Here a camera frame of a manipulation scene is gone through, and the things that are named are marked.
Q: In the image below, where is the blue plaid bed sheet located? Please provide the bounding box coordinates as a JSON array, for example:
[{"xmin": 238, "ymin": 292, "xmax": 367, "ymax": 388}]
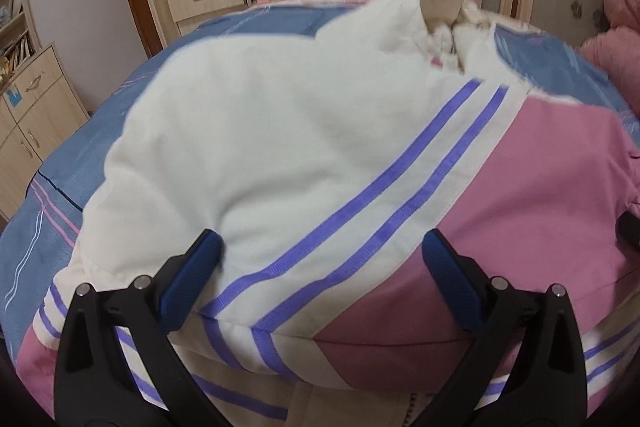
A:
[{"xmin": 0, "ymin": 0, "xmax": 640, "ymax": 348}]

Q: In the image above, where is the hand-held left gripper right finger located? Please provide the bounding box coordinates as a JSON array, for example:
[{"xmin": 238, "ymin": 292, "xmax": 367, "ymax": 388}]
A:
[{"xmin": 414, "ymin": 227, "xmax": 587, "ymax": 427}]

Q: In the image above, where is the folded pink quilt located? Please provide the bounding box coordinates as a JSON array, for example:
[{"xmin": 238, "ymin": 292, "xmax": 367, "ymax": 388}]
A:
[{"xmin": 580, "ymin": 0, "xmax": 640, "ymax": 98}]

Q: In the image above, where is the white and pink hooded jacket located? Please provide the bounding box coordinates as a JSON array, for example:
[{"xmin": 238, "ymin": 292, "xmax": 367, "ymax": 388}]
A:
[{"xmin": 12, "ymin": 0, "xmax": 640, "ymax": 427}]

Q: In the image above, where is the row of books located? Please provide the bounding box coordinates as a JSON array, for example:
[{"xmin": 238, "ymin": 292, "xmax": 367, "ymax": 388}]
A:
[{"xmin": 0, "ymin": 32, "xmax": 36, "ymax": 68}]

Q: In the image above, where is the light wooden cabinet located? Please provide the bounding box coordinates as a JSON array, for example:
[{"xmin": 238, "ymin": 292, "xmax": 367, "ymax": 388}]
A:
[{"xmin": 0, "ymin": 44, "xmax": 91, "ymax": 223}]

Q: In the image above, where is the wooden bookshelf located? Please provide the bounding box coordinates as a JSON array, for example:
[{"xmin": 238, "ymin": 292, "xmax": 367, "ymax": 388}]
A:
[{"xmin": 0, "ymin": 0, "xmax": 40, "ymax": 78}]

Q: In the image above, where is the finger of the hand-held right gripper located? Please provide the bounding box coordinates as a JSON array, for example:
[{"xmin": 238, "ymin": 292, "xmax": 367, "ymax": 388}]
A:
[{"xmin": 617, "ymin": 213, "xmax": 640, "ymax": 254}]

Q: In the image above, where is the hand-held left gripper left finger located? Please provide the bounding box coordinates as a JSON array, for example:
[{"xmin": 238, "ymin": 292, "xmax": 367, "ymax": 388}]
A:
[{"xmin": 54, "ymin": 228, "xmax": 232, "ymax": 427}]

